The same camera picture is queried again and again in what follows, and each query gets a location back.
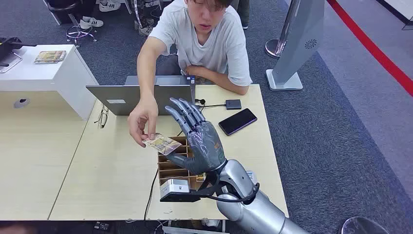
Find person's left hand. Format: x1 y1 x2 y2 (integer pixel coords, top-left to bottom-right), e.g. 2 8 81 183
185 65 209 78

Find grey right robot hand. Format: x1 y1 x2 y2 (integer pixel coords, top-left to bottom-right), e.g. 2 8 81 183
164 97 228 176

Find person's right hand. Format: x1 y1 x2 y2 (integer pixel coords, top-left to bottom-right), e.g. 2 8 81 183
127 96 160 149

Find picture-printed ID card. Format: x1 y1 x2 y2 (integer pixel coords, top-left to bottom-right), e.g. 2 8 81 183
142 133 183 156

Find person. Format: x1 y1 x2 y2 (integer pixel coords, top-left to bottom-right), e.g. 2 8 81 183
127 0 253 149
237 0 251 30

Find wooden slotted card organizer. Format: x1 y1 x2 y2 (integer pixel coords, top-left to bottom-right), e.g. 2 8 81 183
157 136 207 192

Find grey card reader pad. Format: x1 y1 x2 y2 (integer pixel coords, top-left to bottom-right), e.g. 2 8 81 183
245 170 259 185

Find grey laptop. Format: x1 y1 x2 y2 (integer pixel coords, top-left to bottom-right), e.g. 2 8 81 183
86 75 196 116

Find black-rimmed eyeglasses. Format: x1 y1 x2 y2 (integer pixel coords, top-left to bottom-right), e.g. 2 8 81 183
94 105 110 129

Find black smartphone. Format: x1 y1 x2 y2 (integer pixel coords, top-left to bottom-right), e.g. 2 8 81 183
218 108 258 137

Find dark grey USB hub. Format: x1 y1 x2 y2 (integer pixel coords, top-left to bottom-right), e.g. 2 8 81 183
225 99 242 111

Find grey metal bar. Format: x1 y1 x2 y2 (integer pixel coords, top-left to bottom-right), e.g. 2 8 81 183
162 226 230 234

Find white cabinet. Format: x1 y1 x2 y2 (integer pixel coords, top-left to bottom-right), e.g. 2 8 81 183
0 44 99 121

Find black stool chrome footring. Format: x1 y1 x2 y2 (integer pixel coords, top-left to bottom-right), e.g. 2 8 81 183
43 0 97 48

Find white sneaker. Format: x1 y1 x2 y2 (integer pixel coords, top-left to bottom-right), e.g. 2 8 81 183
98 0 122 13
79 17 104 30

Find grey kiosk stand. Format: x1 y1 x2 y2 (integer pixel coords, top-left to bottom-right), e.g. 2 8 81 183
265 0 326 91

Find silver tablet plate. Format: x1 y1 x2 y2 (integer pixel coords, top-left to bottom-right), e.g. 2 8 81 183
0 53 23 74

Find black terminal device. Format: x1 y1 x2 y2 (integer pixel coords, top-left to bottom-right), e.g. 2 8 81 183
0 37 37 62

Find round grey stool seat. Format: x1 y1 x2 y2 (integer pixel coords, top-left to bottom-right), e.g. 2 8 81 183
341 216 391 234

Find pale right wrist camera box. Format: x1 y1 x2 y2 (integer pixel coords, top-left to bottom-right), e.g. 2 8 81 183
159 178 191 198

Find black power cable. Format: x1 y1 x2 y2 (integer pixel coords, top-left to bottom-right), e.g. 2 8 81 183
143 98 206 221

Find chrome stanchion post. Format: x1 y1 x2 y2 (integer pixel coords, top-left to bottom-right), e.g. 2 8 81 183
265 0 300 59

